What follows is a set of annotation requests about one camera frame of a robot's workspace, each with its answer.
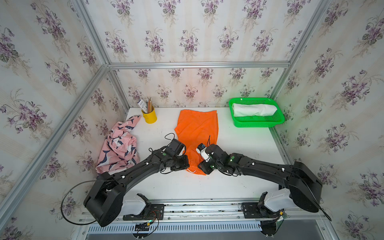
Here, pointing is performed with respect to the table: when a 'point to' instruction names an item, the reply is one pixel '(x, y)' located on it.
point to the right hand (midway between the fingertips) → (201, 165)
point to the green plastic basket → (270, 120)
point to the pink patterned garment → (120, 150)
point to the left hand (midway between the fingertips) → (191, 166)
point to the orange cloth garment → (194, 127)
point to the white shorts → (249, 110)
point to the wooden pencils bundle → (149, 102)
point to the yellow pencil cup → (150, 118)
